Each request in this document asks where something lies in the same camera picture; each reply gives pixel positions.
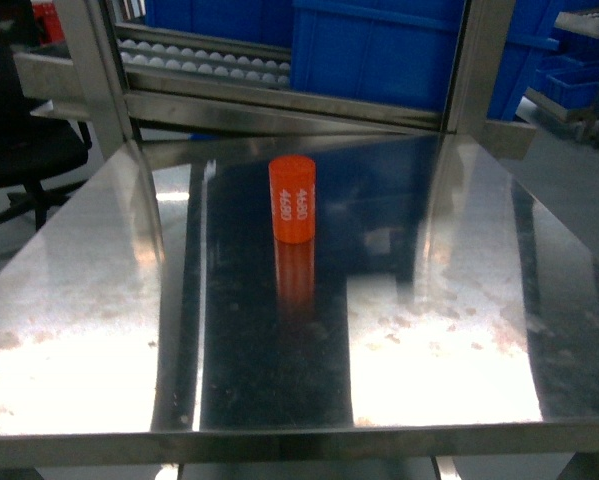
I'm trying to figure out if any small blue bin right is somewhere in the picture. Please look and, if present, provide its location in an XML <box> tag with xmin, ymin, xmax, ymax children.
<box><xmin>525</xmin><ymin>55</ymin><xmax>599</xmax><ymax>123</ymax></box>

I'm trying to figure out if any blue crate behind left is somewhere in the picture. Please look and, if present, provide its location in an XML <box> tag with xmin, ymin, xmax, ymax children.
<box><xmin>145</xmin><ymin>0</ymin><xmax>294</xmax><ymax>48</ymax></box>

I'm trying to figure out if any steel roller conveyor rack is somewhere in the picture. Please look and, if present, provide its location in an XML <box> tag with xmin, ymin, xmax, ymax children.
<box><xmin>14</xmin><ymin>1</ymin><xmax>536</xmax><ymax>159</ymax></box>

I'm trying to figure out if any orange cylindrical capacitor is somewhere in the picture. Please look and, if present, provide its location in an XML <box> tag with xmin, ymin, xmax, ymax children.
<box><xmin>268</xmin><ymin>155</ymin><xmax>316</xmax><ymax>244</ymax></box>

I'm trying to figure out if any large blue plastic crate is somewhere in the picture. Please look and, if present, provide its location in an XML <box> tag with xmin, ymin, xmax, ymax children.
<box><xmin>290</xmin><ymin>1</ymin><xmax>563</xmax><ymax>121</ymax></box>

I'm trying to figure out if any black office chair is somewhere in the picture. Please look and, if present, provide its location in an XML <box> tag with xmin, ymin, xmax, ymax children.
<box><xmin>0</xmin><ymin>1</ymin><xmax>92</xmax><ymax>229</ymax></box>

